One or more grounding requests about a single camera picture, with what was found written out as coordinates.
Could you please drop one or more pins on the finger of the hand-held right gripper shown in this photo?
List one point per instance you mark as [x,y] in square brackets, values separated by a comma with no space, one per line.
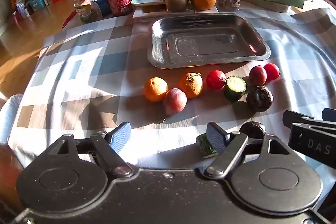
[298,117]

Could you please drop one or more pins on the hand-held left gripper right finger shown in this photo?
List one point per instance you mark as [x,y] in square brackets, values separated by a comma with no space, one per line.
[215,138]

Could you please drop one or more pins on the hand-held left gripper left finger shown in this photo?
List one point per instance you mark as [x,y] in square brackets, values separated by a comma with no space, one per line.
[119,135]

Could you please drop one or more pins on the cucumber piece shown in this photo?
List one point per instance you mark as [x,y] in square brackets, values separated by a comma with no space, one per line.
[235,88]
[204,146]

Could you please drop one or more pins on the dark wrinkled passion fruit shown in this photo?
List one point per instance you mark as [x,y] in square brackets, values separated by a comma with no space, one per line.
[259,98]
[252,130]

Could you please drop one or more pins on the reddish purple plum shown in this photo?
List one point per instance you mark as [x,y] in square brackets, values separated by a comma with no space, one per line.
[174,101]

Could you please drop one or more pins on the smooth orange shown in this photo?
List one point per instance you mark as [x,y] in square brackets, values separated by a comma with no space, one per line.
[155,89]

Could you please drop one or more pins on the rectangular metal tray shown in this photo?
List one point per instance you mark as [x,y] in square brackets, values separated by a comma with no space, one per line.
[204,43]

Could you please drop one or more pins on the red tomato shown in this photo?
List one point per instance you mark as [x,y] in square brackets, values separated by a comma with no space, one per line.
[272,71]
[215,79]

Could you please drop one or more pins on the dark red plum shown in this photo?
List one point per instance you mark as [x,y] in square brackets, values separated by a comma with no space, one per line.
[257,75]

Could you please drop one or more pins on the orange with stem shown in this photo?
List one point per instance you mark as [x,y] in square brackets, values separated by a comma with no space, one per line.
[191,85]

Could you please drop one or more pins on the checkered tablecloth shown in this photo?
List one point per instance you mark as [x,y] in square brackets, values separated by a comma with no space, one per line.
[78,69]

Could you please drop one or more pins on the white chair back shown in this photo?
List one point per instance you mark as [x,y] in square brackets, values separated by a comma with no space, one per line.
[9,119]

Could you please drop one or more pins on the large white rectangular plate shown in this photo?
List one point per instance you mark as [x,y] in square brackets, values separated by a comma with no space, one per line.
[149,13]

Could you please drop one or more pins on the blue box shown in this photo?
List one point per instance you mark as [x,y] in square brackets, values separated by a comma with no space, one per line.
[101,5]

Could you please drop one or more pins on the glass jar with green lid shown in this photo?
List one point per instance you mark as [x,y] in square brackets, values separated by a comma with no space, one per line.
[84,7]

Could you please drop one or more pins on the brown kiwi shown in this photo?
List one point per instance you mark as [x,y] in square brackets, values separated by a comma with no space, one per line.
[176,2]

